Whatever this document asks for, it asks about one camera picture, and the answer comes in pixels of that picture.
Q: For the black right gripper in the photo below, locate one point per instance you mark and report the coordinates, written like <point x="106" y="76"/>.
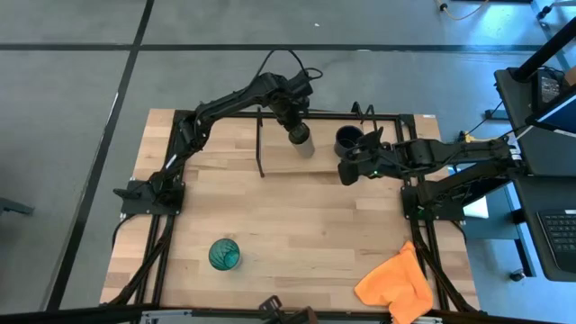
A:
<point x="369" y="164"/>

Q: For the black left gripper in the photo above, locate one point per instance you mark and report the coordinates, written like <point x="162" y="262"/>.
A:
<point x="290" y="101"/>

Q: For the dark blue mug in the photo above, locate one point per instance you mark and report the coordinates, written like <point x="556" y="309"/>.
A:
<point x="347" y="137"/>

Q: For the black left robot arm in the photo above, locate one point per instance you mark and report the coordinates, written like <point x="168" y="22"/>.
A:
<point x="216" y="110"/>

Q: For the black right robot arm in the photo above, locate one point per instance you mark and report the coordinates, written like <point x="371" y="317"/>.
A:
<point x="459" y="157"/>

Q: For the black shelf divider rod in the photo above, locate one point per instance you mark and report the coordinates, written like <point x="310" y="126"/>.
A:
<point x="259" y="148"/>

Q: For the teal ribbed glass cup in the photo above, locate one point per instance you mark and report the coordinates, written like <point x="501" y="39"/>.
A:
<point x="224" y="254"/>

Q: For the orange cloth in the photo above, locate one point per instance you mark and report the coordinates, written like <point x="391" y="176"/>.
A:
<point x="398" y="285"/>

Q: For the black side desk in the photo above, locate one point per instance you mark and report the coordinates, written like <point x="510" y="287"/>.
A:
<point x="517" y="112"/>

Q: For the dark blurred object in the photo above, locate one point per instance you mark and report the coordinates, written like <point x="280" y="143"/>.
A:
<point x="272" y="303"/>

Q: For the black power adapter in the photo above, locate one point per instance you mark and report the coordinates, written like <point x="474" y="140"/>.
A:
<point x="546" y="87"/>

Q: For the black caster wheel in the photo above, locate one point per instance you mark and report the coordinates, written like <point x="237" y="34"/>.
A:
<point x="517" y="275"/>

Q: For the black diagonal pole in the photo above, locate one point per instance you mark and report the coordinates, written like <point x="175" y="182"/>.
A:
<point x="546" y="51"/>

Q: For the black keyboard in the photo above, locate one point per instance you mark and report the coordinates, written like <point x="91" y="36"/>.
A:
<point x="560" y="238"/>

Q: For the grey chair leg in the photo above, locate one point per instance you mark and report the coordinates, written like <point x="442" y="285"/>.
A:
<point x="15" y="207"/>

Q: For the black bent shelf bracket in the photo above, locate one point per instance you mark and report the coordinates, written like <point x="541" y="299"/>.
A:
<point x="372" y="114"/>

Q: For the black metal table frame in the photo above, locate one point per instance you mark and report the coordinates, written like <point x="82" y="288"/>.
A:
<point x="407" y="126"/>

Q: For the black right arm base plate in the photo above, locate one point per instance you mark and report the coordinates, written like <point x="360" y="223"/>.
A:
<point x="443" y="211"/>

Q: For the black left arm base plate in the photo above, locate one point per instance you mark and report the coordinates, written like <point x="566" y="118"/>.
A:
<point x="148" y="204"/>

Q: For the silver aluminium rail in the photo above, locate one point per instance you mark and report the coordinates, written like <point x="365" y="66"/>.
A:
<point x="180" y="315"/>

